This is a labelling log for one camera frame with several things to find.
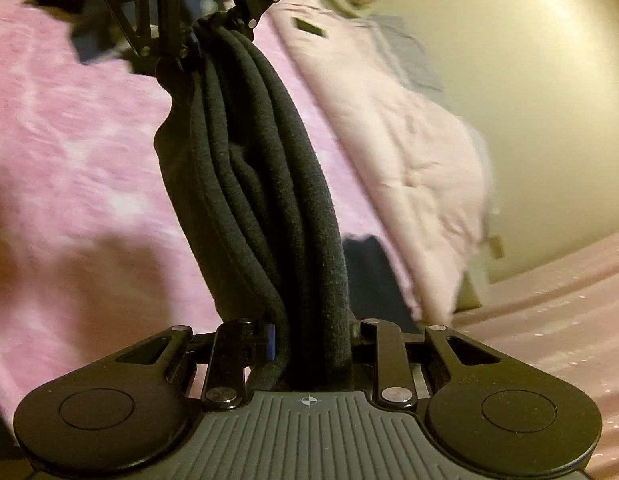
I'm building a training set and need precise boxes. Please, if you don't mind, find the dark grey-black garment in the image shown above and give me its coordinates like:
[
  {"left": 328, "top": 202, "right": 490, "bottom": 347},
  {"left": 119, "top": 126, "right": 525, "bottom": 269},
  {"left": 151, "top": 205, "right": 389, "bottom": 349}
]
[{"left": 154, "top": 18, "right": 352, "bottom": 391}]

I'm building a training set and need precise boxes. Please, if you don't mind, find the black smartphone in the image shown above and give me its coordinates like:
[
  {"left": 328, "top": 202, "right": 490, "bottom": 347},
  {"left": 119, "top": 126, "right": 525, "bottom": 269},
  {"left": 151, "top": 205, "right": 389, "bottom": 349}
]
[{"left": 293, "top": 18, "right": 328, "bottom": 38}]

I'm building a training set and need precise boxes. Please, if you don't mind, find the navy blue garment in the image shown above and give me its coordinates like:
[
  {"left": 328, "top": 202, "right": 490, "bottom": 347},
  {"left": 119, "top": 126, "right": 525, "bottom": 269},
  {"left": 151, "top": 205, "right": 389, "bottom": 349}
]
[{"left": 30, "top": 0, "right": 418, "bottom": 334}]

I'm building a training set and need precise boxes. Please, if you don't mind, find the grey pillow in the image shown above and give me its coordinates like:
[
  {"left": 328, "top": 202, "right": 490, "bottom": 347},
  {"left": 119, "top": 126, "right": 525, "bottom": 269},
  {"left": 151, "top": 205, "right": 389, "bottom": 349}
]
[{"left": 371, "top": 14, "right": 443, "bottom": 96}]

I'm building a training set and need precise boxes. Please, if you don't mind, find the pink floral fleece bed blanket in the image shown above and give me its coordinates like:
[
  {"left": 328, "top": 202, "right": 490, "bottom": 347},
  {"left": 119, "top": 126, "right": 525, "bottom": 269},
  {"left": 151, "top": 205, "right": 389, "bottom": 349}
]
[{"left": 0, "top": 0, "right": 406, "bottom": 421}]

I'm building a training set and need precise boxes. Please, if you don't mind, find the light pink quilted comforter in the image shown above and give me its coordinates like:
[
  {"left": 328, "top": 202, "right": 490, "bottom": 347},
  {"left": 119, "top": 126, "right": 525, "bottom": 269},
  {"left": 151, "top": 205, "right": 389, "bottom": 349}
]
[{"left": 268, "top": 0, "right": 494, "bottom": 325}]

